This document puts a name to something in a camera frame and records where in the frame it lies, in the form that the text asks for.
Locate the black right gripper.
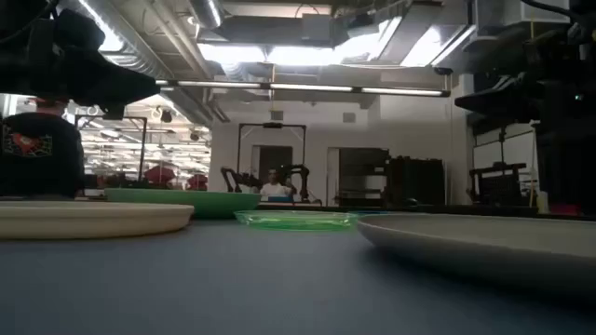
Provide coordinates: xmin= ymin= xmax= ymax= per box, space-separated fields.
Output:
xmin=454 ymin=39 xmax=573 ymax=126

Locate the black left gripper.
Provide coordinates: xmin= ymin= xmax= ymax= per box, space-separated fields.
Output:
xmin=0 ymin=8 xmax=160 ymax=121

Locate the cream plate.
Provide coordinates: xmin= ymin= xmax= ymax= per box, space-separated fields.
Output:
xmin=0 ymin=200 xmax=196 ymax=241

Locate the opaque green plate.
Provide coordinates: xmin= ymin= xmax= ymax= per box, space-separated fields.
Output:
xmin=104 ymin=187 xmax=262 ymax=220

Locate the clear green plastic plate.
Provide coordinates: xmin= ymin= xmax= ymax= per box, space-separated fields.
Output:
xmin=234 ymin=209 xmax=359 ymax=233

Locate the whiteboard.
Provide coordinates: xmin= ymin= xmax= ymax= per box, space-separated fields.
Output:
xmin=472 ymin=129 xmax=535 ymax=174

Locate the person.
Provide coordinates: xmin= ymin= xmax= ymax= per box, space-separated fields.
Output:
xmin=259 ymin=167 xmax=293 ymax=197
xmin=0 ymin=97 xmax=86 ymax=199

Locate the red storage bin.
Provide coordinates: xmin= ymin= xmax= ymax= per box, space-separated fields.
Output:
xmin=186 ymin=173 xmax=210 ymax=192
xmin=142 ymin=166 xmax=177 ymax=188

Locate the black cabinet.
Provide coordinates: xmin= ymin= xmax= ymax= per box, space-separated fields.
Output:
xmin=385 ymin=155 xmax=447 ymax=207

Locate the large grey plate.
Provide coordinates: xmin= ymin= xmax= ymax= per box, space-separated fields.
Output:
xmin=357 ymin=212 xmax=596 ymax=299

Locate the dark shelf unit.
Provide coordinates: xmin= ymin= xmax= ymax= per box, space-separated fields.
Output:
xmin=337 ymin=147 xmax=391 ymax=208

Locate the long ceiling strip light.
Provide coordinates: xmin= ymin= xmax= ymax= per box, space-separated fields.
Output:
xmin=156 ymin=79 xmax=452 ymax=98

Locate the grey ceiling box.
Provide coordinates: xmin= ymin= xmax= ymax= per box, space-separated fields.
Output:
xmin=301 ymin=13 xmax=335 ymax=47

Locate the ribbed silver ventilation duct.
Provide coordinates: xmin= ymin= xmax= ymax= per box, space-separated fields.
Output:
xmin=76 ymin=0 xmax=171 ymax=80

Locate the black robot station frame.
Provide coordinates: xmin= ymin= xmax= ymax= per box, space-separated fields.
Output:
xmin=74 ymin=114 xmax=149 ymax=183
xmin=236 ymin=122 xmax=307 ymax=202

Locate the black camera stand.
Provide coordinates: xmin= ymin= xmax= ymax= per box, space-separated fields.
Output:
xmin=467 ymin=125 xmax=530 ymax=207

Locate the smooth silver ventilation duct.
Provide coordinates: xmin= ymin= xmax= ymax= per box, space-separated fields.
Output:
xmin=187 ymin=0 xmax=225 ymax=30

